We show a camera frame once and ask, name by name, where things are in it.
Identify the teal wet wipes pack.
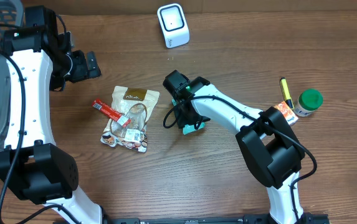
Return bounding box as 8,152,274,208
174,108,205,135

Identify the red stick sachet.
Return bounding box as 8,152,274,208
92,99,131,128

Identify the beige brown snack pouch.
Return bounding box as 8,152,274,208
100,86,159,153

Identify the yellow highlighter marker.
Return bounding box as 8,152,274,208
279,77,294,109

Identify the orange tissue pack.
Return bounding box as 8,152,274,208
274,101,298,126

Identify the green lid white jar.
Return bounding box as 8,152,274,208
294,89,323,117

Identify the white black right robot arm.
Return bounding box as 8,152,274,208
163,70,305,223

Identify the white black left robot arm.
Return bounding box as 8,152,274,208
0,6,108,223

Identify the white barcode scanner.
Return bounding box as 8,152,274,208
156,3,190,49

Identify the black aluminium rail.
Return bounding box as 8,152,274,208
104,213,330,224

